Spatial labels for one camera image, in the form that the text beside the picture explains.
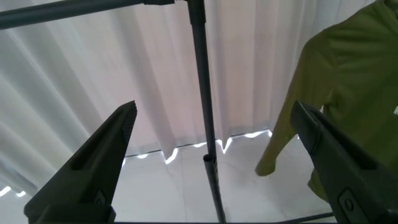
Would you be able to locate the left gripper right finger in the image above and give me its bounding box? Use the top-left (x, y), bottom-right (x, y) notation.
top-left (290, 100), bottom-right (398, 224)

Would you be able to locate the white curtain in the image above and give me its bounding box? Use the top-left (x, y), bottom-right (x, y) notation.
top-left (0, 0), bottom-right (379, 197)

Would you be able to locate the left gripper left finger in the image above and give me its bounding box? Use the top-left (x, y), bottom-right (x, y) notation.
top-left (24, 100), bottom-right (138, 224)

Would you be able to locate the black clothes rack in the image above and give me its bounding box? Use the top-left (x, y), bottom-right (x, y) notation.
top-left (0, 0), bottom-right (335, 224)

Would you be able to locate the green long-sleeved shirt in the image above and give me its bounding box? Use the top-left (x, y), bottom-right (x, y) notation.
top-left (254, 0), bottom-right (398, 203)

